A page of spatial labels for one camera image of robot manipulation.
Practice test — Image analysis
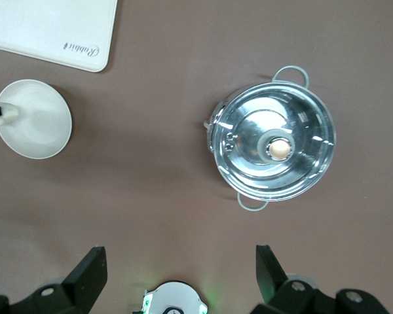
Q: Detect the brown table cover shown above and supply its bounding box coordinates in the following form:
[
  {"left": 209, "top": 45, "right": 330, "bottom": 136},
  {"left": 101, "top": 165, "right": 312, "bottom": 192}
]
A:
[{"left": 0, "top": 0, "right": 393, "bottom": 314}]

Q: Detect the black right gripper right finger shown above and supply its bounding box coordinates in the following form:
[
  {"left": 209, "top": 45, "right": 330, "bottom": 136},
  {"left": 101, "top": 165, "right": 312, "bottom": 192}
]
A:
[{"left": 252, "top": 245, "right": 390, "bottom": 314}]

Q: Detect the pale green electric pot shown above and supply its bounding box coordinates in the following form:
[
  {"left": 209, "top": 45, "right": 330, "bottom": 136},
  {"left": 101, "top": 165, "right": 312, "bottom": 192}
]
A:
[{"left": 202, "top": 65, "right": 337, "bottom": 213}]

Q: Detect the small white bun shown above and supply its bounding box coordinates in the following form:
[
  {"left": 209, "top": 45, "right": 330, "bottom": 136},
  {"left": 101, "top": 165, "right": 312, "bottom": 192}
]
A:
[{"left": 0, "top": 102, "right": 20, "bottom": 127}]

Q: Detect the round cream plate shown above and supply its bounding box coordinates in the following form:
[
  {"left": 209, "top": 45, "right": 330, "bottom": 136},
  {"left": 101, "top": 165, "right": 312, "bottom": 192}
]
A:
[{"left": 0, "top": 79, "right": 73, "bottom": 160}]

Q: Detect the glass pot lid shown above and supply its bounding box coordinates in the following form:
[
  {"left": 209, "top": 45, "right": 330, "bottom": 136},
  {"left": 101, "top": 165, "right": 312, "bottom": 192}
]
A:
[{"left": 212, "top": 82, "right": 337, "bottom": 201}]

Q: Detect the cream rabbit print tray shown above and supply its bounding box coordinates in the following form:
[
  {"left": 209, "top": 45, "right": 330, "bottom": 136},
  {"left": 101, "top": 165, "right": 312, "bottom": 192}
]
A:
[{"left": 0, "top": 0, "right": 119, "bottom": 73}]

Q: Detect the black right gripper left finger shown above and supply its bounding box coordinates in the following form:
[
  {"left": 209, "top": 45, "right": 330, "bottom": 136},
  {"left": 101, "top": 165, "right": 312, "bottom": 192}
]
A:
[{"left": 0, "top": 247, "right": 107, "bottom": 314}]

